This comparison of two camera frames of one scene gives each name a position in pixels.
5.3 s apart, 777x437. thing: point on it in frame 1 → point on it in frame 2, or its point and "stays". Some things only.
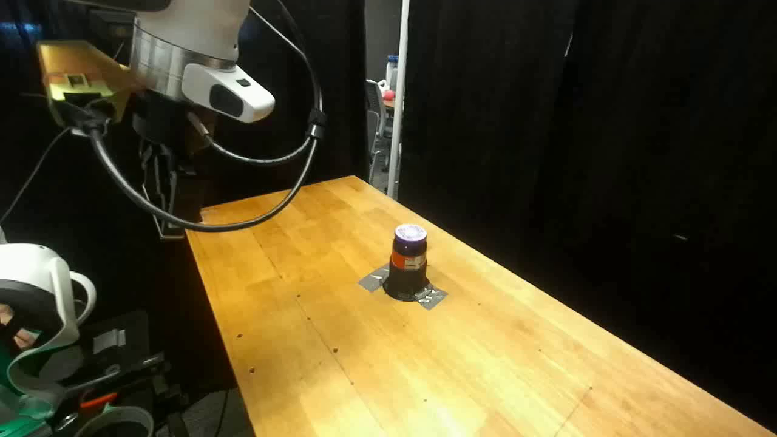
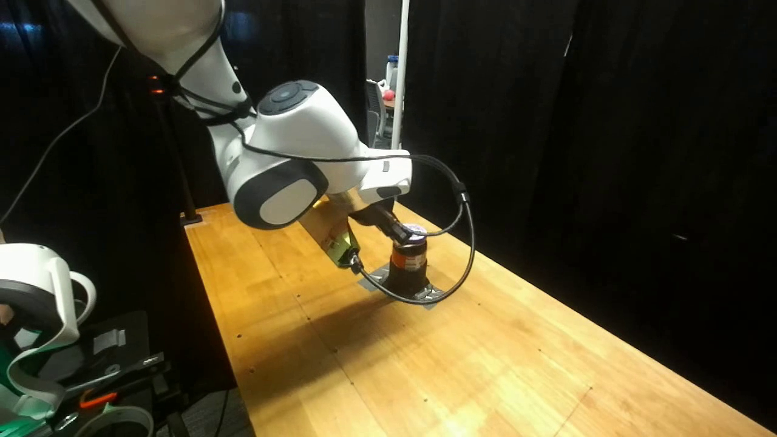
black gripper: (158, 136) → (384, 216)
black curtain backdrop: (620, 153) stays
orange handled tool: (98, 402) stays
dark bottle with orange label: (407, 272) stays
